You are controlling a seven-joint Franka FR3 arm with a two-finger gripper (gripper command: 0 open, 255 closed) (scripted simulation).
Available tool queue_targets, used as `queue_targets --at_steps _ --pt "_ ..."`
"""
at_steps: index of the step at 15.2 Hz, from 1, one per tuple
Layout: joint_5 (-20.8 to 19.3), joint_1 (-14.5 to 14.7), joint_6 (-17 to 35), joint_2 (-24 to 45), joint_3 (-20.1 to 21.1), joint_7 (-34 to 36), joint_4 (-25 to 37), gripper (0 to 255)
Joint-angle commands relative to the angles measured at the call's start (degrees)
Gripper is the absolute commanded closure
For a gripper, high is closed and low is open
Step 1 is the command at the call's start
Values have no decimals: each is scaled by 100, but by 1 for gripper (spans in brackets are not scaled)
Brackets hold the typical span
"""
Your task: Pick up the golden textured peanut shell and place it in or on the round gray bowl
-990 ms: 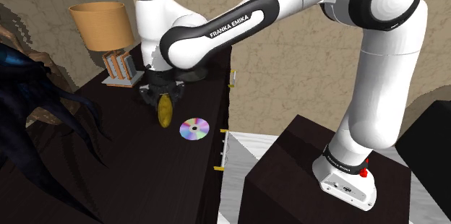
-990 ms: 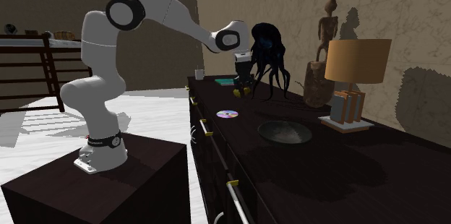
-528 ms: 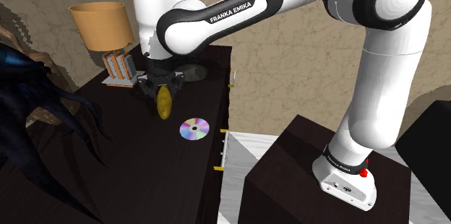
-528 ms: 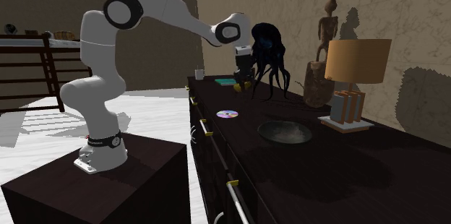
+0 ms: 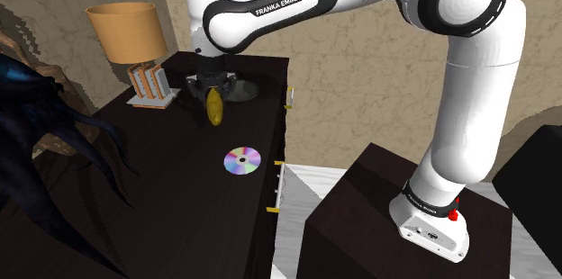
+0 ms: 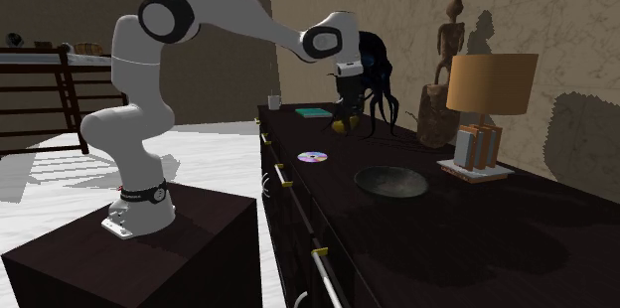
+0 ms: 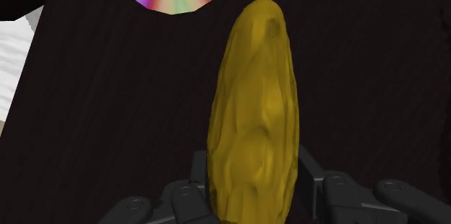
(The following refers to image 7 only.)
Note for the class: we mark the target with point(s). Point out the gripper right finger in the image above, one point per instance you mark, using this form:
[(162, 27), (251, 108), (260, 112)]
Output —
[(345, 195)]

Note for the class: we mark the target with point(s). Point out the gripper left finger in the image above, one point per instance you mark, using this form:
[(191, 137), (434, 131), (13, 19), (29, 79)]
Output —
[(179, 198)]

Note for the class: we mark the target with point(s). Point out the yellow banana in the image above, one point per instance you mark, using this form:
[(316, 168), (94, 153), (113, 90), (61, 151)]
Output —
[(254, 110)]

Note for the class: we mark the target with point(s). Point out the dark wooden table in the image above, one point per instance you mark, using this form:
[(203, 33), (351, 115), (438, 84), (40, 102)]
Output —
[(105, 110)]

